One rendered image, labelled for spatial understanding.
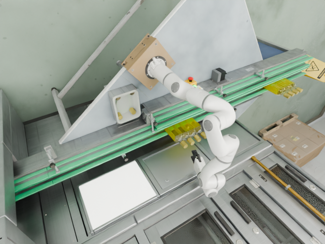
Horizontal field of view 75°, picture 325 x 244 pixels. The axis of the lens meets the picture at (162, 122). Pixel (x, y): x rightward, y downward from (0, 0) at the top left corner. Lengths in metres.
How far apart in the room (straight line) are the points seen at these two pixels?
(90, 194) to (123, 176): 0.22
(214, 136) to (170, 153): 0.67
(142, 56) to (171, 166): 0.75
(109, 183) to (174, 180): 0.43
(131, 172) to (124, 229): 0.37
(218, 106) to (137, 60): 0.54
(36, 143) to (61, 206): 0.65
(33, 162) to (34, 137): 0.56
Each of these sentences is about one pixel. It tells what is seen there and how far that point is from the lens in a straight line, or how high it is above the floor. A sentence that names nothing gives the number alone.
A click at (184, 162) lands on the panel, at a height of 1.19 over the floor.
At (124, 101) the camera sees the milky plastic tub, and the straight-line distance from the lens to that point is 1.48.
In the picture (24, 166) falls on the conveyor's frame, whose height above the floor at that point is 0.83.
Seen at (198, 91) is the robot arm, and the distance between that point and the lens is 1.09.
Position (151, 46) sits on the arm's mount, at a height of 0.86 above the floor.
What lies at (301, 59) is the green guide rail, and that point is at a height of 0.93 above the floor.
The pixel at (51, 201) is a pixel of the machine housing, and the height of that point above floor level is 0.98.
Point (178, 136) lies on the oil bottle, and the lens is 1.48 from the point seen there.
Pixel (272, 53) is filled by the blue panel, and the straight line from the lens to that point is 2.53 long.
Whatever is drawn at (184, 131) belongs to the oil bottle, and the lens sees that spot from 1.52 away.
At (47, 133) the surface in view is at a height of 0.32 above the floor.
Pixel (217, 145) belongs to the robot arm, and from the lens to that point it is 0.97.
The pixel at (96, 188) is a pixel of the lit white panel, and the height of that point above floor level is 1.06.
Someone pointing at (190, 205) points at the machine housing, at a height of 1.45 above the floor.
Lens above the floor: 1.93
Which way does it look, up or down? 41 degrees down
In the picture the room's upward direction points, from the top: 138 degrees clockwise
